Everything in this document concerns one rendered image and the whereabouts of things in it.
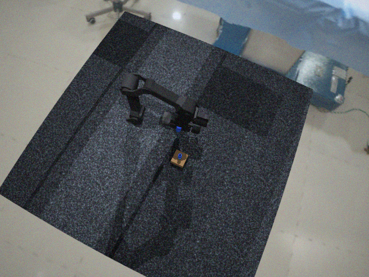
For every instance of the tan rectangular block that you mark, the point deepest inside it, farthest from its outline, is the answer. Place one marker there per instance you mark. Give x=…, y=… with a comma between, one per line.
x=179, y=162

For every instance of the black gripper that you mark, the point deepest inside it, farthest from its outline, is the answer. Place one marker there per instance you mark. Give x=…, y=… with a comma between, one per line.
x=174, y=122

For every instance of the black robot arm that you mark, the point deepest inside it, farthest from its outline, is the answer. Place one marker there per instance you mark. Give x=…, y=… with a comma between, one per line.
x=186, y=107

